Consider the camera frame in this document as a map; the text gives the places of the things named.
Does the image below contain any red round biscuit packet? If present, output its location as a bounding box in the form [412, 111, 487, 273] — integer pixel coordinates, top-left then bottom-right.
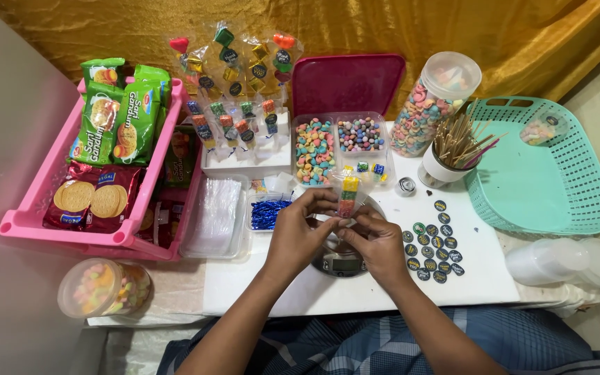
[84, 165, 143, 234]
[43, 160, 98, 231]

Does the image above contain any gold fabric curtain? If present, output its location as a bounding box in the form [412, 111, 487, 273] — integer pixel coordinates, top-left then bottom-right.
[0, 0, 600, 122]

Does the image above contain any small clear plastic box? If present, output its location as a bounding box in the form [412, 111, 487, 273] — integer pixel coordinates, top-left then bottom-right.
[262, 171, 297, 194]

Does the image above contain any group of round dark stickers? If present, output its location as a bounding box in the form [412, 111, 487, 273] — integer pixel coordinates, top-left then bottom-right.
[401, 199, 466, 285]

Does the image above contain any steel digital kitchen scale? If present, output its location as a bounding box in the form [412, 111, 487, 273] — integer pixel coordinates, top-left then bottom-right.
[308, 195, 387, 279]

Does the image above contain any group of wrapped sweet sticks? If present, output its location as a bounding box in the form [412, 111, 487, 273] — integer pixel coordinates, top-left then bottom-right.
[167, 20, 306, 158]

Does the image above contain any stack of clear plastic tubs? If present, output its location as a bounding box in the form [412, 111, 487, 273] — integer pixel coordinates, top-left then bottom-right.
[504, 237, 600, 290]

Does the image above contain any white foam block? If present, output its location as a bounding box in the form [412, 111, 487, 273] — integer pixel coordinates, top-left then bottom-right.
[200, 108, 293, 181]

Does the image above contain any clear tub of twist ties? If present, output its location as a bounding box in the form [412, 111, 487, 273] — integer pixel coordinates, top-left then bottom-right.
[245, 191, 297, 233]

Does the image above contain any clear jar of ring candies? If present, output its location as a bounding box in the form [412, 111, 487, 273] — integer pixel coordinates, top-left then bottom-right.
[389, 51, 483, 158]

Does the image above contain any heap of coloured ball candies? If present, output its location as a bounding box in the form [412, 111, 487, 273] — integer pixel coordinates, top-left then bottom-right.
[337, 118, 386, 153]

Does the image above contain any person's left hand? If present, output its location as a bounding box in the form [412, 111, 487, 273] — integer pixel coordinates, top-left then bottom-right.
[262, 188, 343, 280]

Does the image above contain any bundle of wooden skewers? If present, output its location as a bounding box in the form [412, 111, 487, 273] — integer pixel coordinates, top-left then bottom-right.
[432, 98, 509, 170]

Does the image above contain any bunch of blue twist ties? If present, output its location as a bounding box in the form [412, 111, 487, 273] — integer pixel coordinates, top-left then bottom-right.
[250, 200, 293, 231]

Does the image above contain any pink plastic tiered rack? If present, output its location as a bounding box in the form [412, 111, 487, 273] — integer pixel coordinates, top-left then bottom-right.
[0, 75, 203, 262]

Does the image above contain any heap of pastel ring candies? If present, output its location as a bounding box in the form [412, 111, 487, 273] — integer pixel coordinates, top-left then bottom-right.
[294, 118, 336, 187]

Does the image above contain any clear jar of chewy candies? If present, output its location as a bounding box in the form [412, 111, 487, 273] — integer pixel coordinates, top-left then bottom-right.
[57, 257, 153, 320]

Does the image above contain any person's right hand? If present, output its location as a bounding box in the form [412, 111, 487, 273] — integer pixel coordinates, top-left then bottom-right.
[336, 206, 415, 290]

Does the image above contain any small tape roll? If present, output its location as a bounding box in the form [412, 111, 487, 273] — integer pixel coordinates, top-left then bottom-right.
[394, 176, 418, 198]

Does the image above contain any teal plastic basket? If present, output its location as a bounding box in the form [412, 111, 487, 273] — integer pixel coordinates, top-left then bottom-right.
[463, 96, 600, 235]

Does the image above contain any maroon plastic lid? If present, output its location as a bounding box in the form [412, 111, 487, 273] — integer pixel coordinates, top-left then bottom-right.
[292, 53, 407, 119]

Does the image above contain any blue plaid sarong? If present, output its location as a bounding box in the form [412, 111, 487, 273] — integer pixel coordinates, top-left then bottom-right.
[156, 306, 600, 375]

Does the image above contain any clear compartment tray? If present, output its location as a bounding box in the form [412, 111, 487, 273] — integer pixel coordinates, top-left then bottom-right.
[290, 111, 397, 190]

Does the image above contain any bagged cube candy skewer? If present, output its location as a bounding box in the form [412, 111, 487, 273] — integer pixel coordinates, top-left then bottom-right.
[330, 169, 367, 226]

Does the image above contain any small green biscuit packet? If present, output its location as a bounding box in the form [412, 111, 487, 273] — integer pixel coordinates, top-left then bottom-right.
[80, 57, 127, 89]

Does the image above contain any clear tub of plastic bags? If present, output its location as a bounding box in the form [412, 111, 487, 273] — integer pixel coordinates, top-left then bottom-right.
[178, 174, 252, 260]

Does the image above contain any white cup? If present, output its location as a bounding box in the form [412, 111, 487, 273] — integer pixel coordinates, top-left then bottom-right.
[417, 143, 481, 189]

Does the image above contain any small bag of ring candies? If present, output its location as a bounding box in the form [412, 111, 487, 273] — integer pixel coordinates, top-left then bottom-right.
[518, 111, 570, 147]

